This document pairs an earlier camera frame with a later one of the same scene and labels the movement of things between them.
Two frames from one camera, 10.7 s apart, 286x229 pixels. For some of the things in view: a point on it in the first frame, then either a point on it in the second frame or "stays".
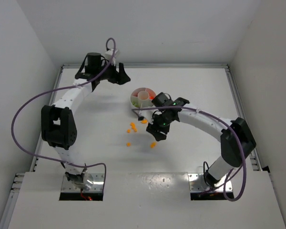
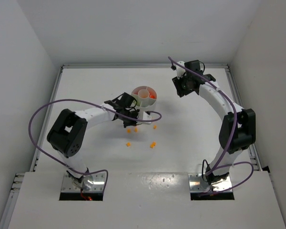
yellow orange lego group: x=153 y=143 stays
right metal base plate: x=197 y=183 stays
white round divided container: x=142 y=97 stays
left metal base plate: x=97 y=180 stays
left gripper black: x=119 y=74 -> x=130 y=117
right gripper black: x=158 y=129 -> x=178 y=87
